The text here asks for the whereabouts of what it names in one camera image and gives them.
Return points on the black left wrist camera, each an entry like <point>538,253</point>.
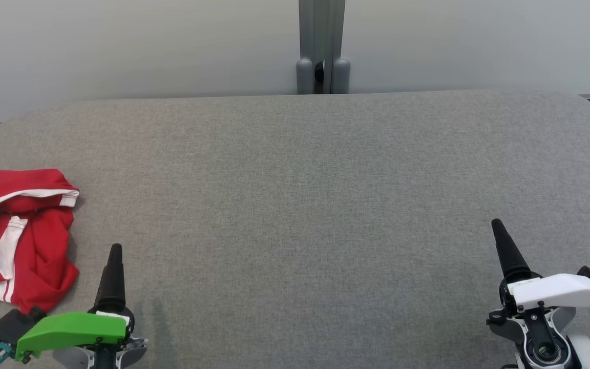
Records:
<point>11,325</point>

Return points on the grey partition post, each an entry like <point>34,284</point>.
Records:
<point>315,31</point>

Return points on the grey cylindrical post foot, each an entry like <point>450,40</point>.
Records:
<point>341,77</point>
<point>304,77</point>

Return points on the red shirt white sleeves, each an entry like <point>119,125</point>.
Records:
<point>44,256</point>

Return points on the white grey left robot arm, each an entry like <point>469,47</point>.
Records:
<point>131,351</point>

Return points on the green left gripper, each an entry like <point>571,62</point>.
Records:
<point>69,330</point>

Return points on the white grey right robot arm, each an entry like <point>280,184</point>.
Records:
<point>541,333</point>

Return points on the black knob between feet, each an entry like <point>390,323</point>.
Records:
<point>319,72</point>

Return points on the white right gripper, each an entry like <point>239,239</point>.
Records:
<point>561,292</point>

